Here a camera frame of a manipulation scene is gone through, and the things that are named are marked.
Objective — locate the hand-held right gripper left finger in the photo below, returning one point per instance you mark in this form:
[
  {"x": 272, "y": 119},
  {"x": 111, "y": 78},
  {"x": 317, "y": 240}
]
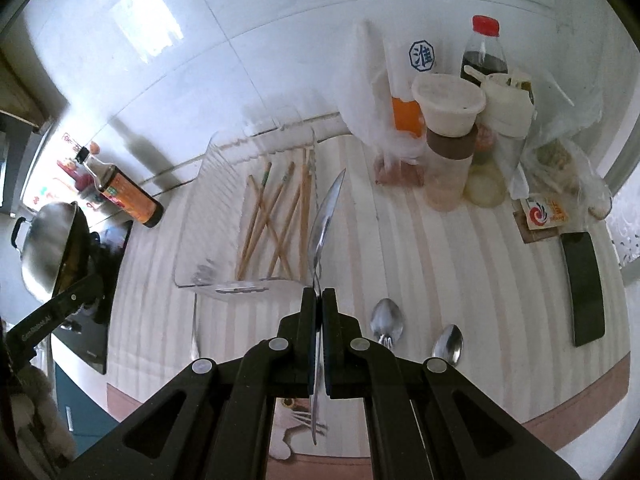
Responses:
[{"x": 307, "y": 320}]

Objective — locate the range hood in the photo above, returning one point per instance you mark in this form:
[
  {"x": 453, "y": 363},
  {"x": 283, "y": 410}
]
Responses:
[{"x": 12, "y": 170}]

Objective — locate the black gas stove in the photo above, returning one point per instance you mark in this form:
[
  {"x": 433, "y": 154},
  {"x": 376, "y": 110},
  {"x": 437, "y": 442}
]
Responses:
[{"x": 90, "y": 345}]

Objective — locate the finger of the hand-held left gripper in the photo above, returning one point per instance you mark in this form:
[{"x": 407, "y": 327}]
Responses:
[{"x": 80, "y": 292}]

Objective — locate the oil bottle cream lid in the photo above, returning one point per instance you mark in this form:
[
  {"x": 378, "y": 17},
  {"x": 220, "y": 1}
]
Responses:
[{"x": 505, "y": 110}]

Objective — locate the white plastic bag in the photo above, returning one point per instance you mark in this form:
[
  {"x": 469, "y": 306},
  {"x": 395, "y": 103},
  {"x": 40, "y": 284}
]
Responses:
[{"x": 365, "y": 100}]

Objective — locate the dark soy sauce bottle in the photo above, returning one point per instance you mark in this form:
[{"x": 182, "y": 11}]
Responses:
[{"x": 125, "y": 192}]

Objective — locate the card with red swirl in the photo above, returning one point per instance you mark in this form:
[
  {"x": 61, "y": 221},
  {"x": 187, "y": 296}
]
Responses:
[{"x": 542, "y": 212}]

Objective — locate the clear plastic bag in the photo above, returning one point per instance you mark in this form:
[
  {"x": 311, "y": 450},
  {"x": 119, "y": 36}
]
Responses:
[{"x": 560, "y": 160}]

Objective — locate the group of wooden chopsticks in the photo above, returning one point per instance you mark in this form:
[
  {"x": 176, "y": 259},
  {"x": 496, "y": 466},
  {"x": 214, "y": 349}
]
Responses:
[{"x": 303, "y": 195}]

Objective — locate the red cap dark bottle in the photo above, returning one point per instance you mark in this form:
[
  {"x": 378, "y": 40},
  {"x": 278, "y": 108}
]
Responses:
[{"x": 485, "y": 55}]

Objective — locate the steel spoon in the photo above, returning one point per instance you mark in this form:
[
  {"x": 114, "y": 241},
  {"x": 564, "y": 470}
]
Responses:
[
  {"x": 448, "y": 342},
  {"x": 194, "y": 327},
  {"x": 325, "y": 225},
  {"x": 386, "y": 319}
]

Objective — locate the colourful cartoon wall stickers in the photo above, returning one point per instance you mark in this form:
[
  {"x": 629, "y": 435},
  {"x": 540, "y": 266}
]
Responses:
[{"x": 60, "y": 180}]

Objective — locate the red square wall sticker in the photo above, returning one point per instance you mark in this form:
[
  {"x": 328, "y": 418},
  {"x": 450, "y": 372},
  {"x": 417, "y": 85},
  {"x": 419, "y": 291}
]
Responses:
[{"x": 71, "y": 142}]

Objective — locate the clear plastic storage container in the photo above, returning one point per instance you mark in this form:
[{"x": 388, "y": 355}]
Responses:
[{"x": 220, "y": 200}]

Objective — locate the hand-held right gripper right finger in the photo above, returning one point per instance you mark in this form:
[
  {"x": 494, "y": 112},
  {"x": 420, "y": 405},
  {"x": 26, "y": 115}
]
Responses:
[{"x": 331, "y": 320}]

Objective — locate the frosted pattern glass door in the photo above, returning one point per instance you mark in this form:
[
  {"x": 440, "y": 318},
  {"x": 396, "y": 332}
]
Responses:
[{"x": 625, "y": 230}]

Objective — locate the black smartphone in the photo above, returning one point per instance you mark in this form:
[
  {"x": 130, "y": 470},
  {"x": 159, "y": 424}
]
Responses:
[{"x": 584, "y": 290}]

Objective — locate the white plastic tub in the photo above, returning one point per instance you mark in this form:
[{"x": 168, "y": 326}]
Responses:
[{"x": 447, "y": 105}]

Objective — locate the striped cat print tablecloth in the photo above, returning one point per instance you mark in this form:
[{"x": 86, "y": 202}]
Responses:
[{"x": 450, "y": 260}]

